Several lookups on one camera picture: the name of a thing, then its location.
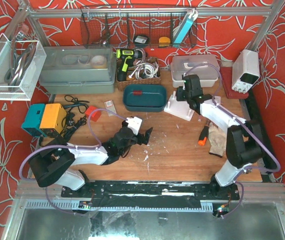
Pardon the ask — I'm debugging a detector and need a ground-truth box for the white plastic storage box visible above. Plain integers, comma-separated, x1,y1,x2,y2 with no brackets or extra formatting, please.
170,54,220,88

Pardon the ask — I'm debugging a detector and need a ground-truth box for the white peg board fixture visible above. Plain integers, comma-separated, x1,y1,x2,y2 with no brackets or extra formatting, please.
163,91,195,122

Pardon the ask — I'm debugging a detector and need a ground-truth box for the yellow tape measure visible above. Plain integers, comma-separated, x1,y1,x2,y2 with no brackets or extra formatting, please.
158,36,171,48

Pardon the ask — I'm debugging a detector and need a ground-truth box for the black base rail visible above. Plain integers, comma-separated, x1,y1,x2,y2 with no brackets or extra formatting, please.
61,180,240,209

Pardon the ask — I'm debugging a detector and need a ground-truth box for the yellow green cordless drill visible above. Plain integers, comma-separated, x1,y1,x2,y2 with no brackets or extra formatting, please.
116,48,145,82

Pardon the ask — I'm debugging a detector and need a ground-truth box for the white coiled cable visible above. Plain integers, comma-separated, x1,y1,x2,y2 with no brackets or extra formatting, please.
128,62,160,80

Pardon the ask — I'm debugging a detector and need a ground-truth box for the clear acrylic box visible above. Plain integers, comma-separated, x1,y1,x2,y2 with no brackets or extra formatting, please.
0,34,47,101

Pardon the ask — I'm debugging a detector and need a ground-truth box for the black cable bundle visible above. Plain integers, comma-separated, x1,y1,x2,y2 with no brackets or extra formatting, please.
39,94,91,151

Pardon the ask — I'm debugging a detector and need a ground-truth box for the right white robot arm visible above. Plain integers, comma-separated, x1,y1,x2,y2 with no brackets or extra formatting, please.
176,74,263,197

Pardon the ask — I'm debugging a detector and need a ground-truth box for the red book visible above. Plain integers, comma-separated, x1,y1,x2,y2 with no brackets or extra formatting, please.
220,67,249,100

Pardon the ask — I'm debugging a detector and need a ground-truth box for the black cable duct strip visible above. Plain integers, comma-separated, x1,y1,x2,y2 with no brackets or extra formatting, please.
245,90,277,170

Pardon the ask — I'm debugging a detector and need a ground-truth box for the black round tin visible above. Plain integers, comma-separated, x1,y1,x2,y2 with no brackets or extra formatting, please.
133,34,150,48

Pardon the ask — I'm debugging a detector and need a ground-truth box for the white power supply unit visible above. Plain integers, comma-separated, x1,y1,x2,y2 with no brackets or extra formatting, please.
231,49,260,94

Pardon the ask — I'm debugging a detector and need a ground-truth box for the black wire basket shelf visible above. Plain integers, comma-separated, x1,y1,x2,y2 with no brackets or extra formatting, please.
80,4,198,48

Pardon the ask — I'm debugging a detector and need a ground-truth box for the teal box device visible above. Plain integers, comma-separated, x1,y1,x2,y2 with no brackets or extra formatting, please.
21,103,46,137

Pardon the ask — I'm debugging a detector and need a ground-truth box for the teal plastic tray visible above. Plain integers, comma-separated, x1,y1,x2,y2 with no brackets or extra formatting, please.
122,84,167,113

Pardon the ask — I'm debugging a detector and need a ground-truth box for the red small block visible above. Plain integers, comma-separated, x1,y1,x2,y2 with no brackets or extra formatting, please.
84,105,102,122

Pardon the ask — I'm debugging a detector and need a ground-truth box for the blue white flat box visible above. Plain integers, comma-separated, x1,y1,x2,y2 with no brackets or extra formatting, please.
172,8,199,48

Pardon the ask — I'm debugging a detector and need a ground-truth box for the white cube adapter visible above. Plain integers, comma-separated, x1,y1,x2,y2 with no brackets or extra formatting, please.
213,96,221,105

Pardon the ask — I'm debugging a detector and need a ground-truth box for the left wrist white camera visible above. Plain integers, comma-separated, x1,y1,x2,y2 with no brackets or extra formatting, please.
123,116,143,135

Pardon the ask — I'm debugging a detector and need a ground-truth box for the orange black screwdriver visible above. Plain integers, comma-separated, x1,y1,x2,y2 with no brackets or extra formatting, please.
197,119,211,146

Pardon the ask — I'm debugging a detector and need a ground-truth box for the small red spring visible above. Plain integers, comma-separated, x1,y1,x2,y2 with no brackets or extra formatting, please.
132,90,143,96

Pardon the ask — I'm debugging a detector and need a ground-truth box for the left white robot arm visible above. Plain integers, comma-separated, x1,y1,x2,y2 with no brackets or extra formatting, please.
27,126,153,191

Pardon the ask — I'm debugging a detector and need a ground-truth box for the small grey metal plate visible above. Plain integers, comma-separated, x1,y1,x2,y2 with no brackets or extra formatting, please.
104,100,117,117

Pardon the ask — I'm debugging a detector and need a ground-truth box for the yellow soldering station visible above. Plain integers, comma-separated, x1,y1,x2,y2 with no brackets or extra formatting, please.
39,103,67,138

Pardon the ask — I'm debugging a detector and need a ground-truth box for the grey plastic toolbox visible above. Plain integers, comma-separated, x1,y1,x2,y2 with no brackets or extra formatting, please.
39,46,117,95

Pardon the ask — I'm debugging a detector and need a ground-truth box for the wicker basket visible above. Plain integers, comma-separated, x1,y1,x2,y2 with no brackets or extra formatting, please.
115,57,161,91

